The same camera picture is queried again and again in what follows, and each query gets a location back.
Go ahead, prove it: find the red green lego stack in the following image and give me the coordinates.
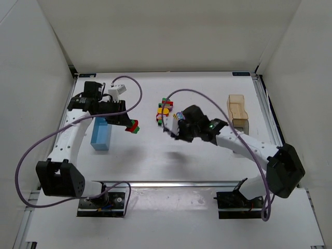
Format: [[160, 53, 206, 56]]
[[158, 98, 173, 110], [125, 120, 140, 134]]

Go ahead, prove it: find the yellow red flower lego stack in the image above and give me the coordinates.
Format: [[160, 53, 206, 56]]
[[156, 107, 170, 127]]

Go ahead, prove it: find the yellow purple green lego stack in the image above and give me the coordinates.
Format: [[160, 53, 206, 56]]
[[173, 112, 185, 121]]

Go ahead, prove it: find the red green top lego stack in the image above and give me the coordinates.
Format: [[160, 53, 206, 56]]
[[158, 98, 173, 110]]

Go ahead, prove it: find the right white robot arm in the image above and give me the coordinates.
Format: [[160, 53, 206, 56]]
[[171, 105, 306, 201]]

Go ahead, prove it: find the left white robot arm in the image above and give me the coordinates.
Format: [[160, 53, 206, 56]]
[[36, 81, 139, 198]]

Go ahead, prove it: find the blue container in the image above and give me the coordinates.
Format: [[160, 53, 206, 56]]
[[90, 117, 112, 151]]

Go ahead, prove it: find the orange translucent container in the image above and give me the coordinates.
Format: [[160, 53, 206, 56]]
[[227, 94, 248, 120]]

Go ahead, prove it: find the grey translucent container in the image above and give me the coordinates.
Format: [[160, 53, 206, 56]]
[[232, 119, 249, 135]]

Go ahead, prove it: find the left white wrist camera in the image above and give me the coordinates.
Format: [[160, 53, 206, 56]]
[[108, 84, 127, 102]]

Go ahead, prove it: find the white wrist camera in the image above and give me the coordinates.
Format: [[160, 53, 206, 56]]
[[163, 117, 179, 138], [108, 84, 127, 102]]

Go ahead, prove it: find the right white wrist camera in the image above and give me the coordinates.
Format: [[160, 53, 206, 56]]
[[163, 117, 179, 138]]

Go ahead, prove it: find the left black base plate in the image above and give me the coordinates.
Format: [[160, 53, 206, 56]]
[[76, 187, 128, 218]]

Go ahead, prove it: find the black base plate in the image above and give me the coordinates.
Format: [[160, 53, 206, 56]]
[[213, 192, 264, 219], [76, 187, 128, 218]]

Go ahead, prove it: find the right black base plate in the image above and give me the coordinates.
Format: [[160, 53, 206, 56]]
[[213, 192, 264, 219]]

